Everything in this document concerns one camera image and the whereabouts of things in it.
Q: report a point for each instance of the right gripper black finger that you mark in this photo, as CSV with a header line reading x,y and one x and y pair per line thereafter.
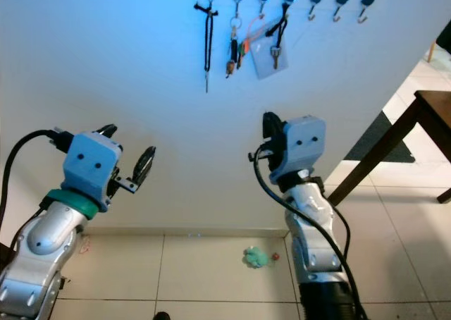
x,y
268,126
280,133

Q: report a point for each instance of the dark brown wooden table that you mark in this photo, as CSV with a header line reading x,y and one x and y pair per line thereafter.
x,y
433,105

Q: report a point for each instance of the light wooden chair leg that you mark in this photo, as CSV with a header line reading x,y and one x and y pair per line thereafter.
x,y
431,51

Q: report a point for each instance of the black floor mat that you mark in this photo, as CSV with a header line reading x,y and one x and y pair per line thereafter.
x,y
366,145

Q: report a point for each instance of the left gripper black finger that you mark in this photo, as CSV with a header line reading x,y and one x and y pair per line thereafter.
x,y
106,130
144,167

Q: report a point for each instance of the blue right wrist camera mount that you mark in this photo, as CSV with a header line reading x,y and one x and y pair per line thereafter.
x,y
303,144

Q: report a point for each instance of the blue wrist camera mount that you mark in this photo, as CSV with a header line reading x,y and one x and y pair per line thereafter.
x,y
303,144
90,168

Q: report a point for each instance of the dark wooden cabinet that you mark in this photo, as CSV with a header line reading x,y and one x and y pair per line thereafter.
x,y
5,256

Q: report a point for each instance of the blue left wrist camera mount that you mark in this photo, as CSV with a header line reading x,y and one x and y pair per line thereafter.
x,y
90,168

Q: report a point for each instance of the dark key bunch with fob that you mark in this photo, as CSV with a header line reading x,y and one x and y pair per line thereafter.
x,y
234,48

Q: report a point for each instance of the black robot left foot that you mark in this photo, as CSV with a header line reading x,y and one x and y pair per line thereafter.
x,y
162,316

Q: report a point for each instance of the green plush toy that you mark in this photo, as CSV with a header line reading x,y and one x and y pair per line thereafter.
x,y
255,258

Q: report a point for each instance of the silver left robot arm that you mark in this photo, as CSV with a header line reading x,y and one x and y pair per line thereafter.
x,y
46,242

